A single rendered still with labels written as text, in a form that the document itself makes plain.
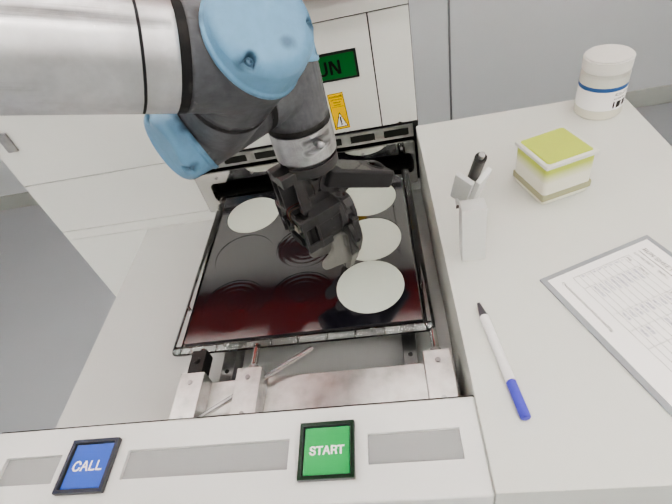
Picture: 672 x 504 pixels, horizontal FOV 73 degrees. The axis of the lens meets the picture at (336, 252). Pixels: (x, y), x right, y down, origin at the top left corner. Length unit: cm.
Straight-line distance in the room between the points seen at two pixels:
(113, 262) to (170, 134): 82
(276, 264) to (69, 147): 49
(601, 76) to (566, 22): 173
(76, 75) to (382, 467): 40
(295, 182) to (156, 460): 34
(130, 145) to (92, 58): 67
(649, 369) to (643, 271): 13
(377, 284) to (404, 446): 27
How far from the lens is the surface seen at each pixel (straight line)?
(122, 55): 32
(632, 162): 79
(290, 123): 51
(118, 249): 119
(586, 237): 65
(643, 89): 289
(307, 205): 58
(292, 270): 73
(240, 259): 78
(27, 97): 33
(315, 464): 48
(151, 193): 103
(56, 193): 113
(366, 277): 68
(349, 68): 82
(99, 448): 60
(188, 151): 43
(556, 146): 68
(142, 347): 86
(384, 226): 76
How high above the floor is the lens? 140
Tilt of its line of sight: 43 degrees down
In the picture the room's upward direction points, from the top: 15 degrees counter-clockwise
